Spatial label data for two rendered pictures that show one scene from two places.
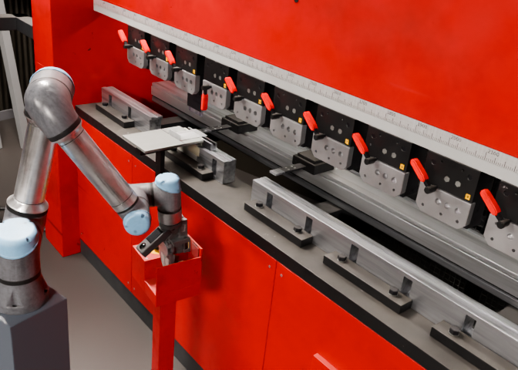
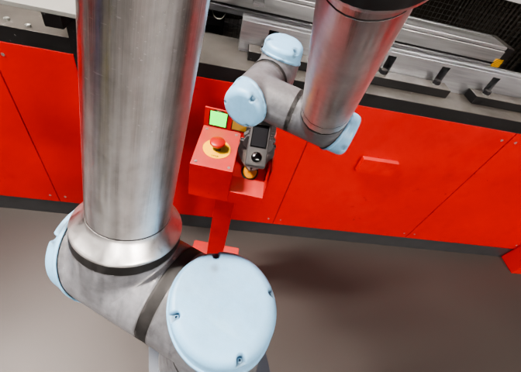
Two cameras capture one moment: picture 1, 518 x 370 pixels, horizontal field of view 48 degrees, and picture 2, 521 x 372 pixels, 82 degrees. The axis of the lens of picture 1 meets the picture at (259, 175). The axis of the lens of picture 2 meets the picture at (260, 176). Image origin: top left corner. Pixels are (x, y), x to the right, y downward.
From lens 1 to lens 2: 158 cm
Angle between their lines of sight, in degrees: 53
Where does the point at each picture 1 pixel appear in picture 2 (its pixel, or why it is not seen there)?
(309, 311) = (362, 129)
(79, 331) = (42, 270)
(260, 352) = (287, 179)
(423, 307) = (452, 85)
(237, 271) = not seen: hidden behind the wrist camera
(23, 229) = (236, 284)
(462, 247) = (422, 29)
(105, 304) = (32, 228)
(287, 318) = not seen: hidden behind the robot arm
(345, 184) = (303, 0)
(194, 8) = not seen: outside the picture
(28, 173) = (164, 160)
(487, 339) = (503, 88)
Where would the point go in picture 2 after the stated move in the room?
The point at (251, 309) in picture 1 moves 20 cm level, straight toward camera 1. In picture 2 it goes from (277, 152) to (320, 184)
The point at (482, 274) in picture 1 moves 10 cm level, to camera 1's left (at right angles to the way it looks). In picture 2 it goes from (434, 46) to (426, 51)
